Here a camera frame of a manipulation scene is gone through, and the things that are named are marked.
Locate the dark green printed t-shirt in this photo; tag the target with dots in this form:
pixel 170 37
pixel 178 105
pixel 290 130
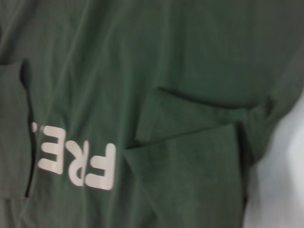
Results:
pixel 118 71

